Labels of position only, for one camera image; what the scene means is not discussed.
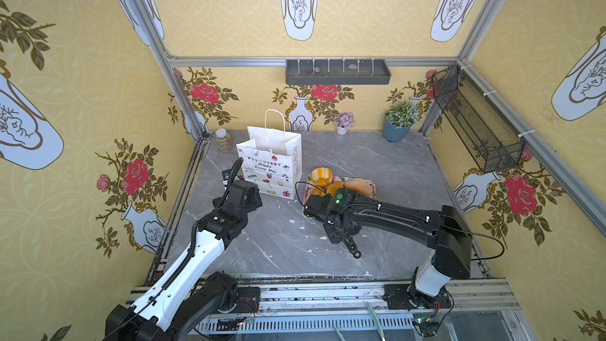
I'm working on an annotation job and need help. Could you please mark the black metal tongs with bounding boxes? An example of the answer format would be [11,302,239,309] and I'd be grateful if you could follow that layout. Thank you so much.
[342,237,362,259]

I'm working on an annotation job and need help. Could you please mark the striped twisted bread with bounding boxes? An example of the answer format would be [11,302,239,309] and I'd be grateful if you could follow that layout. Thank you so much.
[325,182,343,197]

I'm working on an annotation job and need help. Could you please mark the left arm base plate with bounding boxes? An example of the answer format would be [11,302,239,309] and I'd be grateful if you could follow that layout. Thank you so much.
[213,287,260,316]

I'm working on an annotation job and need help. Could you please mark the green plant blue pot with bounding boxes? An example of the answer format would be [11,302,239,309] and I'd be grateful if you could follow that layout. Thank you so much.
[383,102,419,143]

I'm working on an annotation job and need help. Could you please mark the black wire mesh basket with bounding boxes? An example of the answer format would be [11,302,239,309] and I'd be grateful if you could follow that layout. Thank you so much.
[429,66,525,173]

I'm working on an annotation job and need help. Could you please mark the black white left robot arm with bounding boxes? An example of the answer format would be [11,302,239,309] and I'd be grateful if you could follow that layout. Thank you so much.
[105,180,262,340]

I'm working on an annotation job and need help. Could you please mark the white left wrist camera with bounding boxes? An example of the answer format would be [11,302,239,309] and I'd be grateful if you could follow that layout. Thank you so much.
[222,169,232,186]

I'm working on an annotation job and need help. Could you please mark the small purple flower pot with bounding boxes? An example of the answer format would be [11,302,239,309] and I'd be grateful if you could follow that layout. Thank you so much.
[333,112,355,135]

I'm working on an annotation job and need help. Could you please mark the grey wall shelf rack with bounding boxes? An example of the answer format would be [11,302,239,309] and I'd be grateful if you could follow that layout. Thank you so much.
[285,58,392,86]

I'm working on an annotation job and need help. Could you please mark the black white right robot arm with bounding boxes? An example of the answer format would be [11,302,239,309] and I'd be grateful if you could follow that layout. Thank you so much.
[303,188,473,297]

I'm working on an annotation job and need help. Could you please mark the floral rectangular tray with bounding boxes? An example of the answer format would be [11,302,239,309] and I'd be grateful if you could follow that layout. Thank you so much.
[302,176,351,221]

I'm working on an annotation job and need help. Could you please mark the white printed paper bag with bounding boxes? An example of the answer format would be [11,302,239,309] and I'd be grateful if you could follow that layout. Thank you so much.
[236,109,302,200]

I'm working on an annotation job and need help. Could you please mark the glass jar with sprinkles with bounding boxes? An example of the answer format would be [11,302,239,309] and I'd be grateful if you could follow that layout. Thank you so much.
[216,128,234,153]

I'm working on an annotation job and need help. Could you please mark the seeded brown bun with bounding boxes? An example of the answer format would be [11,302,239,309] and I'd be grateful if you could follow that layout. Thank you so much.
[343,178,377,199]

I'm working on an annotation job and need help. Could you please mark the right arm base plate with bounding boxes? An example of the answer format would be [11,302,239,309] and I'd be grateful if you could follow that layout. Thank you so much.
[382,284,452,310]

